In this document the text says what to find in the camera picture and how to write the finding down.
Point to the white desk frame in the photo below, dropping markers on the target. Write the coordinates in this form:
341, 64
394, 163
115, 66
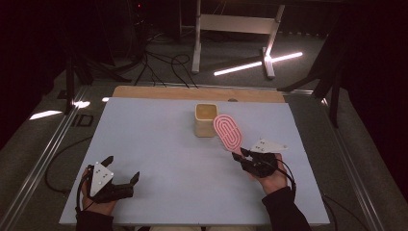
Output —
237, 24

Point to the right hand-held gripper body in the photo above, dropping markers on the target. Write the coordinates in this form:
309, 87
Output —
261, 162

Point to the person's right hand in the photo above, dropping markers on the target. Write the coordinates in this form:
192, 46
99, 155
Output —
275, 183

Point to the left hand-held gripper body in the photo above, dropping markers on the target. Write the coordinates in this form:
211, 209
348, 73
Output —
101, 179

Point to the black tripod stand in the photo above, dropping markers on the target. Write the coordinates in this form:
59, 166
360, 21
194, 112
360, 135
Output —
70, 83

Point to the pink hairbrush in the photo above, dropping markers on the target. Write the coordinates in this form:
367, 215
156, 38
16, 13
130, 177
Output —
228, 133

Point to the black angled stand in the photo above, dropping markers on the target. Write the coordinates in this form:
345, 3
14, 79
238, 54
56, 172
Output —
333, 89

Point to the pale blue table mat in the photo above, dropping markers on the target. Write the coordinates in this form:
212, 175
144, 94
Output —
166, 154

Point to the beige square cup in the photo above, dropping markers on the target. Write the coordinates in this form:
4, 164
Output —
203, 125

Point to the person's left hand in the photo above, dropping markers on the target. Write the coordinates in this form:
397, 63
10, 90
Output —
97, 207

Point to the aluminium rail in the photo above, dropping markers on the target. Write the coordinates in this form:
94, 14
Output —
352, 166
45, 160

